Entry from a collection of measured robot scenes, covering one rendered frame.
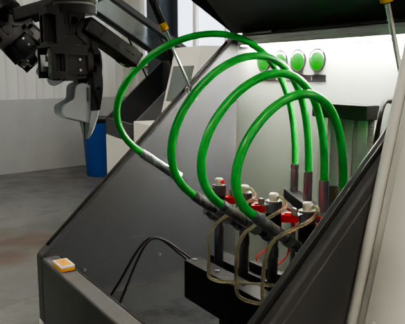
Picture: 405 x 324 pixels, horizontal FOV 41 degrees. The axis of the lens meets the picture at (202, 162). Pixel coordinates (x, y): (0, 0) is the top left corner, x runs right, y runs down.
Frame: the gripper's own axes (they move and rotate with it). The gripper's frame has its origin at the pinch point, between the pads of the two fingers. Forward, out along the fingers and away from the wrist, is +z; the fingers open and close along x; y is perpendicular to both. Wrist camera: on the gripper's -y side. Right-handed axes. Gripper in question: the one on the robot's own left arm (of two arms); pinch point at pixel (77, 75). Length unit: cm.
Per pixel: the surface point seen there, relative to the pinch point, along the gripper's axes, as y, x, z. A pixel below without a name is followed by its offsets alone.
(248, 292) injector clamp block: 4, 12, 52
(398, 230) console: -17, 34, 56
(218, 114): -11.9, 23.9, 26.9
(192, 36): -21.8, 1.2, 10.2
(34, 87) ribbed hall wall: 64, -631, -232
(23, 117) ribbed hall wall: 103, -628, -210
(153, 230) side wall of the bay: 13.2, -29.7, 32.1
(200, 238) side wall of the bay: 6, -38, 42
